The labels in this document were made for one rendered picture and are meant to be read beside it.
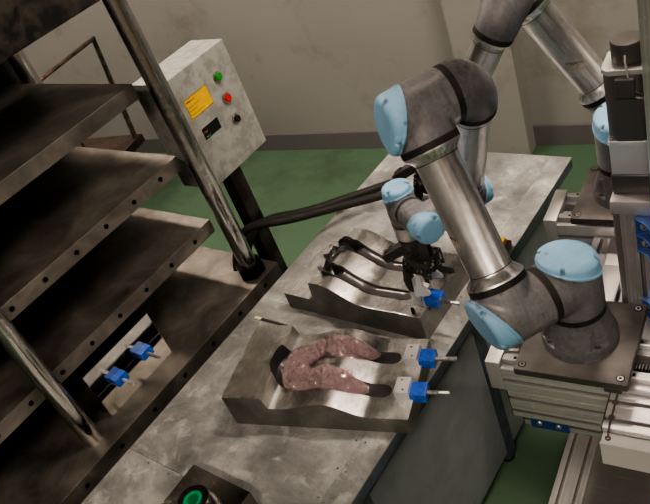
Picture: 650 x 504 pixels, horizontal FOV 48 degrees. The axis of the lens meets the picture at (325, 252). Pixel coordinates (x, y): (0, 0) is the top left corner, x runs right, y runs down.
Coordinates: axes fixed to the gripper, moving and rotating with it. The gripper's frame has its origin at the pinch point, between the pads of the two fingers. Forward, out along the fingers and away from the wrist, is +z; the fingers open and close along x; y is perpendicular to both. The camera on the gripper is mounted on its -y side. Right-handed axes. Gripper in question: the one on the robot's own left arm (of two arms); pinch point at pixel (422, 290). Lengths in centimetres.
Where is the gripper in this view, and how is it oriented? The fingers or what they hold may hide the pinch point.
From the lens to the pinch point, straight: 195.6
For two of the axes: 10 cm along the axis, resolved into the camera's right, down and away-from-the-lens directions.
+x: 5.5, -6.4, 5.4
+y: 7.7, 1.4, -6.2
